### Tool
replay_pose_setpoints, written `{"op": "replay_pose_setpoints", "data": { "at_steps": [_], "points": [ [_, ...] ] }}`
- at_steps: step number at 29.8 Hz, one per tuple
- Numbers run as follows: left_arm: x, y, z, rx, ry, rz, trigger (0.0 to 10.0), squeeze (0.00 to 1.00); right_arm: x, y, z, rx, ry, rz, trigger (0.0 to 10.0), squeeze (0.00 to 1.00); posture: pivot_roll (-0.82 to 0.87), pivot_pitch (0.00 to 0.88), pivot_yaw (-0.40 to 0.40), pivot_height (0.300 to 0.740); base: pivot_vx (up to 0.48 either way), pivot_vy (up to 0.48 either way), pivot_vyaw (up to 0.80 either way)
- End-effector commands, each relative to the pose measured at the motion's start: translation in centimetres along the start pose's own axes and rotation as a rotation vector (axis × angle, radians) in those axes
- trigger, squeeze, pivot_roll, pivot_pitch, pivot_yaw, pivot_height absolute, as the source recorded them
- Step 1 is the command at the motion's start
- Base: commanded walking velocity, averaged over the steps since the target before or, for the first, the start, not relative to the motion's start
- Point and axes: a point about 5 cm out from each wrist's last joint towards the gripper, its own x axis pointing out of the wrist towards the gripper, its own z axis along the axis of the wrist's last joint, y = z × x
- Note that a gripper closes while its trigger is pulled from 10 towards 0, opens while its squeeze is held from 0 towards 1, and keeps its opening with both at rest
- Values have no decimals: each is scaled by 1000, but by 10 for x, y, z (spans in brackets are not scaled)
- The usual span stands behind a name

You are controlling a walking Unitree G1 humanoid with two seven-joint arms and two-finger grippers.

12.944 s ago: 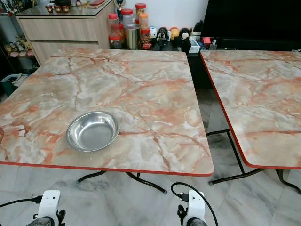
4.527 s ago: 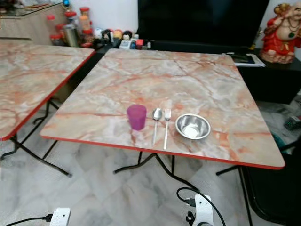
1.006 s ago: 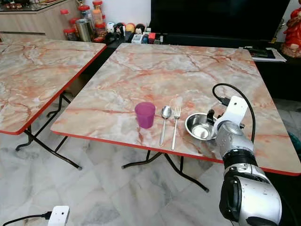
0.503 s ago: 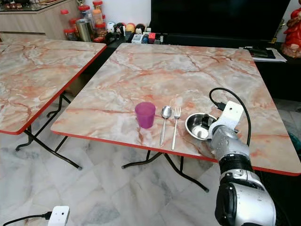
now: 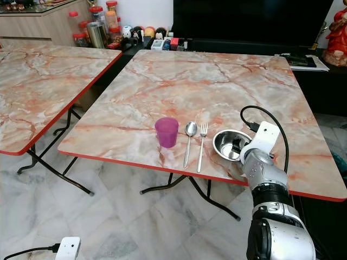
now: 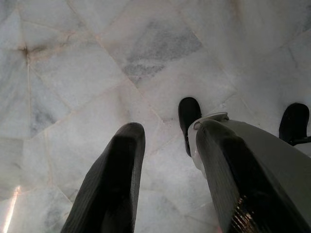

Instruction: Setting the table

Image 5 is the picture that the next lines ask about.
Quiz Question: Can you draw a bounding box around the stainless steel bowl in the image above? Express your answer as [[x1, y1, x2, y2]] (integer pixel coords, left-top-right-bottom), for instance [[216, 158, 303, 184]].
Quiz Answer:
[[213, 129, 253, 162]]

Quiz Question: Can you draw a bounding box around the silver metal fork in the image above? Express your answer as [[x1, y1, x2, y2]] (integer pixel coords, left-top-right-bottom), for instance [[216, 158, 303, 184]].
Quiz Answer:
[[197, 122, 209, 173]]

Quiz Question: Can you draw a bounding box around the silver metal spoon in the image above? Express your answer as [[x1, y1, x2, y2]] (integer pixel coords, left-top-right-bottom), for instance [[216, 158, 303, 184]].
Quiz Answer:
[[183, 121, 198, 168]]

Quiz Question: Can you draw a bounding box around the marble-pattern folding table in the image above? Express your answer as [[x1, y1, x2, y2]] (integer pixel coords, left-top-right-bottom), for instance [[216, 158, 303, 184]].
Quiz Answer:
[[57, 49, 347, 222], [0, 44, 123, 196]]

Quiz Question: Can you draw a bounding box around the purple plastic cup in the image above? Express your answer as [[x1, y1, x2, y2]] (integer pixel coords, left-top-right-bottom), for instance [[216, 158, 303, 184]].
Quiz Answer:
[[155, 117, 179, 148]]

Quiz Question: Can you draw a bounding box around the stack of papers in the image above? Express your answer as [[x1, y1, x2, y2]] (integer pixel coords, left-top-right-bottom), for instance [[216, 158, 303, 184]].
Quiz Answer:
[[284, 53, 331, 73]]

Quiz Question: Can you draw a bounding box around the small white box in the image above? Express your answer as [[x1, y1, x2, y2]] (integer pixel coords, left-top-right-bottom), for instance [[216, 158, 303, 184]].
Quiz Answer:
[[151, 38, 166, 51]]

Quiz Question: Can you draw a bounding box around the large black television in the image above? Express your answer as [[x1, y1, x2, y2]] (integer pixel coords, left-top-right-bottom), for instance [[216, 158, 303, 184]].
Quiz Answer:
[[172, 0, 335, 42]]

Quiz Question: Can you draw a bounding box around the red statue figurine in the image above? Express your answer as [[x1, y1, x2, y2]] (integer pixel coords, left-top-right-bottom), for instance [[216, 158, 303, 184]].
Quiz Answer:
[[322, 8, 347, 67]]

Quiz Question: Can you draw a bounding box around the small black figurine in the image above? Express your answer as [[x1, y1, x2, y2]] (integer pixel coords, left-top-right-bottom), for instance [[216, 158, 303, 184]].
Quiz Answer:
[[132, 26, 145, 42]]

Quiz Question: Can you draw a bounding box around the red-lidded plastic jar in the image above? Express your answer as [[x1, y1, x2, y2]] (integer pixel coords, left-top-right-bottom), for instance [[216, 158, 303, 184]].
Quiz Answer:
[[68, 11, 81, 36], [108, 25, 124, 49], [89, 5, 105, 25]]

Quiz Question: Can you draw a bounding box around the light wooden cabinet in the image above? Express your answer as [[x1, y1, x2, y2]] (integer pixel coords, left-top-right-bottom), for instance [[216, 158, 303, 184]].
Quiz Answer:
[[0, 0, 96, 47]]

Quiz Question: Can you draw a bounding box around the shiny metal tin canister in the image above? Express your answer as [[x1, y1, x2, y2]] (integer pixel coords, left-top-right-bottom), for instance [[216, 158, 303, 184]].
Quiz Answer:
[[87, 22, 108, 49]]

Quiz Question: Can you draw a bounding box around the tall red-lidded snack jar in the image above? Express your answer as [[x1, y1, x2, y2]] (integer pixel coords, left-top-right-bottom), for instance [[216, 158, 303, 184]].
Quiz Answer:
[[106, 1, 119, 31]]

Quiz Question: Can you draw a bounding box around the small red-lidded jar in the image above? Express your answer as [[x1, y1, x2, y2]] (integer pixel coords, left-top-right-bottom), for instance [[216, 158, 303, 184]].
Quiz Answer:
[[73, 32, 89, 48]]

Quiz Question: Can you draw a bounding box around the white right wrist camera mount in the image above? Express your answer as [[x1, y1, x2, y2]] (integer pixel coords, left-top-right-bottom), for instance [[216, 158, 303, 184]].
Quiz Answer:
[[240, 121, 281, 163]]

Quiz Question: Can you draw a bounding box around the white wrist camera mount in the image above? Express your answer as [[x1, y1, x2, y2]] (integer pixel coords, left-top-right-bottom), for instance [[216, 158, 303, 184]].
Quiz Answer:
[[240, 121, 281, 163], [55, 237, 82, 260]]

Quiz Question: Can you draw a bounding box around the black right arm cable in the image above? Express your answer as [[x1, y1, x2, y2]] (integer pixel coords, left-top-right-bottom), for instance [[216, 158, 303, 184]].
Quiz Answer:
[[240, 105, 290, 174]]

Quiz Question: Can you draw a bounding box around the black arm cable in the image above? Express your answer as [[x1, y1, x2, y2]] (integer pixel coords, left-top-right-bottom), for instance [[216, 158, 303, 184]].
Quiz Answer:
[[240, 105, 290, 174], [4, 244, 61, 260]]

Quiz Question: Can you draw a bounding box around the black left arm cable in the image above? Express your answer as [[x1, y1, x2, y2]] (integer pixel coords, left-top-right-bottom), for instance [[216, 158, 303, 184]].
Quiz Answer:
[[4, 244, 61, 260]]

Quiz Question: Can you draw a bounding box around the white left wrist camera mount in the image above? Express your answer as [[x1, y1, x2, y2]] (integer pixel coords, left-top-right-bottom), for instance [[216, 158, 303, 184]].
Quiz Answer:
[[55, 237, 82, 260]]

